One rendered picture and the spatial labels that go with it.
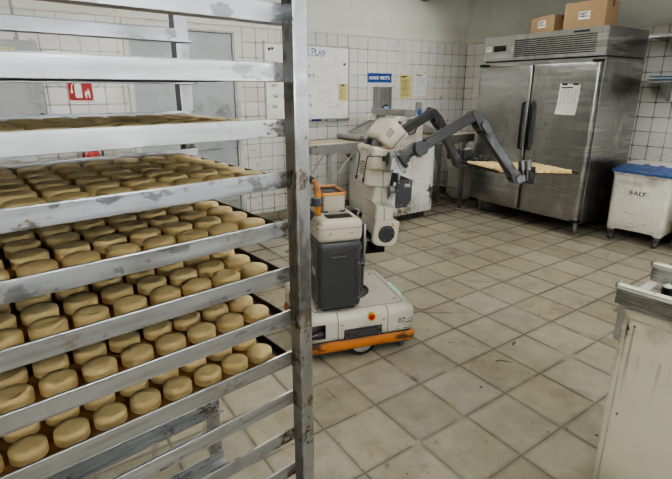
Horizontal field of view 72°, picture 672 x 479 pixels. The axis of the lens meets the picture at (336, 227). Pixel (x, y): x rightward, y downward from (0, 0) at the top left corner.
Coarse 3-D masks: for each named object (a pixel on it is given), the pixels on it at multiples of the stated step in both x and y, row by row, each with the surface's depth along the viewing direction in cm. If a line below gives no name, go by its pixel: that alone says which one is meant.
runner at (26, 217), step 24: (144, 192) 66; (168, 192) 68; (192, 192) 71; (216, 192) 74; (240, 192) 76; (0, 216) 56; (24, 216) 57; (48, 216) 59; (72, 216) 61; (96, 216) 63
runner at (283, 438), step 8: (288, 432) 96; (272, 440) 94; (280, 440) 95; (288, 440) 97; (256, 448) 91; (264, 448) 93; (272, 448) 94; (240, 456) 89; (248, 456) 90; (256, 456) 92; (232, 464) 88; (240, 464) 89; (248, 464) 91; (216, 472) 86; (224, 472) 87; (232, 472) 88
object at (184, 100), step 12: (180, 24) 105; (180, 48) 106; (180, 84) 108; (180, 96) 109; (180, 108) 110; (192, 108) 111; (180, 144) 114; (192, 144) 113; (216, 420) 136; (216, 444) 138
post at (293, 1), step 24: (288, 0) 72; (288, 24) 73; (288, 48) 74; (288, 72) 76; (288, 96) 77; (288, 120) 78; (288, 144) 79; (288, 168) 81; (288, 192) 82; (288, 216) 84; (288, 240) 85; (312, 384) 93; (312, 408) 95; (312, 432) 97; (312, 456) 98
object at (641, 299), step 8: (624, 288) 141; (632, 288) 139; (640, 288) 139; (616, 296) 143; (624, 296) 141; (632, 296) 139; (640, 296) 138; (648, 296) 136; (656, 296) 134; (664, 296) 134; (624, 304) 142; (632, 304) 140; (640, 304) 138; (648, 304) 136; (656, 304) 135; (664, 304) 133; (648, 312) 137; (656, 312) 135; (664, 312) 133
